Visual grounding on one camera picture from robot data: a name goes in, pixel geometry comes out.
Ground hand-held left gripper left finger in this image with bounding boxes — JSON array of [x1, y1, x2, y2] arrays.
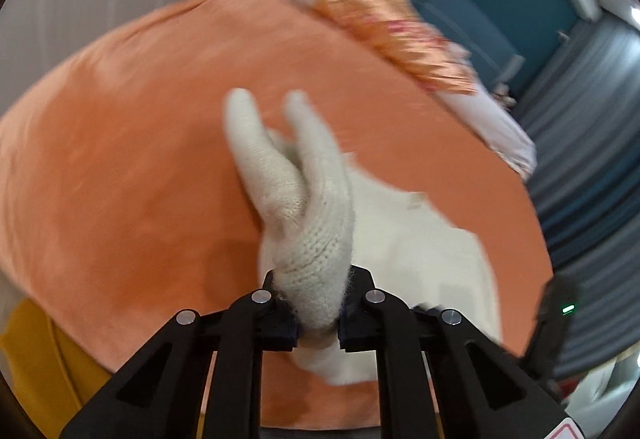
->
[[60, 269, 301, 439]]

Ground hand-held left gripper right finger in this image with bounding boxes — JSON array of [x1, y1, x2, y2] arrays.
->
[[337, 266, 566, 439]]

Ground grey pleated curtain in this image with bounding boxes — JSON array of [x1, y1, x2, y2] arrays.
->
[[515, 11, 640, 380]]

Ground orange plush blanket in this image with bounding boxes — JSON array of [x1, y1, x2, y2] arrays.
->
[[0, 0, 555, 432]]

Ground cream knit cardigan red buttons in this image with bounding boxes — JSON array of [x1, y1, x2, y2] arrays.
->
[[222, 88, 504, 386]]

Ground yellow cloth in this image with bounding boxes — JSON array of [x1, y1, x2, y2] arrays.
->
[[0, 299, 113, 439]]

